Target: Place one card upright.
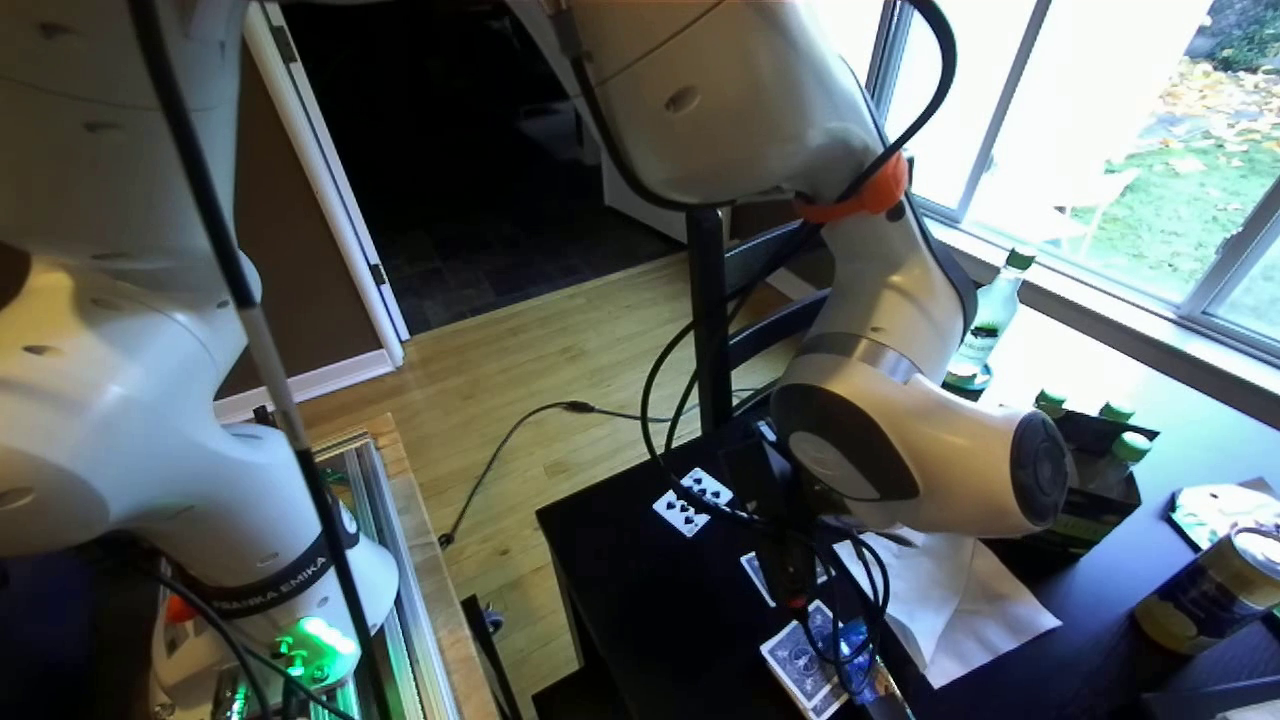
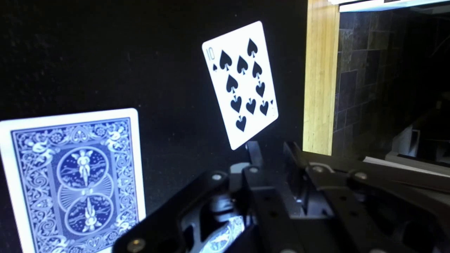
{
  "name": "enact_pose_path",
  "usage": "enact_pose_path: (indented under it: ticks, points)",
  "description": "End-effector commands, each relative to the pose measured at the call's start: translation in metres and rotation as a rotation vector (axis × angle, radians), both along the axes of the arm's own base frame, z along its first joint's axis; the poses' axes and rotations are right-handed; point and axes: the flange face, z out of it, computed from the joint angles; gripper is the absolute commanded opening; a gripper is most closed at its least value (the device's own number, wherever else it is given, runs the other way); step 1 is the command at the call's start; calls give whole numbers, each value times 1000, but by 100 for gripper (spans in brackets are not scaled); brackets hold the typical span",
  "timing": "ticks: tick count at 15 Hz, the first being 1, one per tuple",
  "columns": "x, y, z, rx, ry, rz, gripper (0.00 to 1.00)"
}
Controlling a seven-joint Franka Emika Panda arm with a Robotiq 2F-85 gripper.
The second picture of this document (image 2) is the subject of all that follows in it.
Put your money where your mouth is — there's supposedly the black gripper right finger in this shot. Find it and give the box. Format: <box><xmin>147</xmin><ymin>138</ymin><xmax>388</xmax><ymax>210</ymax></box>
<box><xmin>282</xmin><ymin>141</ymin><xmax>450</xmax><ymax>253</ymax></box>

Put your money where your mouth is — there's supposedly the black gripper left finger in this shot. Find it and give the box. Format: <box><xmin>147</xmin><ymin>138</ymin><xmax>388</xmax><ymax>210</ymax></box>
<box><xmin>111</xmin><ymin>139</ymin><xmax>282</xmax><ymax>253</ymax></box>

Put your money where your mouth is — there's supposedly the ten of spades playing card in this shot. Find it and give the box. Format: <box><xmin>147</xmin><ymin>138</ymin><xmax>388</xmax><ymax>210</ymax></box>
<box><xmin>201</xmin><ymin>20</ymin><xmax>279</xmax><ymax>152</ymax></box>

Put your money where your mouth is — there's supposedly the blue-backed playing card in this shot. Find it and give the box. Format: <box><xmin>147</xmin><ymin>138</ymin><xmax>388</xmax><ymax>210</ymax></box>
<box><xmin>0</xmin><ymin>108</ymin><xmax>147</xmax><ymax>253</ymax></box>

